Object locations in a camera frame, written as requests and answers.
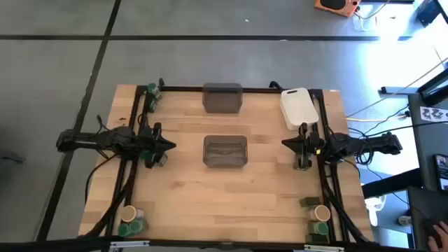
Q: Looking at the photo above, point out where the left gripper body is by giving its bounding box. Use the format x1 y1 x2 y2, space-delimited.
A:
139 122 165 169

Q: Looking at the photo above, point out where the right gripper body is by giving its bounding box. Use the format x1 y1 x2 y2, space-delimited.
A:
295 122 328 172

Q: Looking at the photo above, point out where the white plastic bin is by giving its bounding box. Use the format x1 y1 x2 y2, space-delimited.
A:
280 87 320 131

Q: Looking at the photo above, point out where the translucent grey plastic bin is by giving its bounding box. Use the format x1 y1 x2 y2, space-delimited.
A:
202 82 244 114
202 134 249 169

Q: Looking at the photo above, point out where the beige-lidded spice jar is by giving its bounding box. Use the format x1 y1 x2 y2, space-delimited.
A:
309 204 332 223
120 204 145 224

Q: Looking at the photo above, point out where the black desk leg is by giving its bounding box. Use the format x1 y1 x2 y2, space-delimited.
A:
361 167 423 200

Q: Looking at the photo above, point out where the white plastic floor object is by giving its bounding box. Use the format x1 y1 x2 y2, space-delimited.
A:
363 194 388 228

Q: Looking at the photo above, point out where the black floor bar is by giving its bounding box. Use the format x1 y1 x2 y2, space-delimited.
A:
379 85 421 96

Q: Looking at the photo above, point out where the dark grey desk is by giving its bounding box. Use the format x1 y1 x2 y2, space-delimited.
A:
407 92 448 252

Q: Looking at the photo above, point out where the paper with black markers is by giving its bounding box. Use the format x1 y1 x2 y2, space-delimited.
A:
419 106 448 124

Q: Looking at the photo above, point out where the black phone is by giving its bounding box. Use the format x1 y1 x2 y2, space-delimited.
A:
433 153 448 193

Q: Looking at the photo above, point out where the black desk monitor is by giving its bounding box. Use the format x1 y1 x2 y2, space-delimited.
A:
416 68 448 106

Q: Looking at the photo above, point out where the orange box with black disc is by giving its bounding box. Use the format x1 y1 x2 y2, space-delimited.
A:
314 0 362 18

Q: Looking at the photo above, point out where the black rig crossbar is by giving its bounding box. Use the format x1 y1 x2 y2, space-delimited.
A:
0 236 448 252

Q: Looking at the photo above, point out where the person's hand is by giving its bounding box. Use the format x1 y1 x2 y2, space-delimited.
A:
426 220 448 252

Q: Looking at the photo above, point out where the blue box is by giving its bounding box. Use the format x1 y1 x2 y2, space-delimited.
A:
415 0 442 26

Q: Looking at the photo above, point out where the black aluminium table frame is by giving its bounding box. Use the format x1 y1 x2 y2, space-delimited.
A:
78 83 377 246

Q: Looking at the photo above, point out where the black cable bundle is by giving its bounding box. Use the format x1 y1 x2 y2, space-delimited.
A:
321 164 374 245
83 153 141 239

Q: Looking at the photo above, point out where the long white cable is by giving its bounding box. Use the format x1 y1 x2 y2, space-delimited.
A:
345 55 448 119

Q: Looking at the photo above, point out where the silver bracket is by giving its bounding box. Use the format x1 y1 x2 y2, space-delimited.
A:
303 244 346 252
109 239 151 250

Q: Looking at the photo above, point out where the white floor cable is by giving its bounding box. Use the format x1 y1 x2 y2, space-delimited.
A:
352 0 393 32

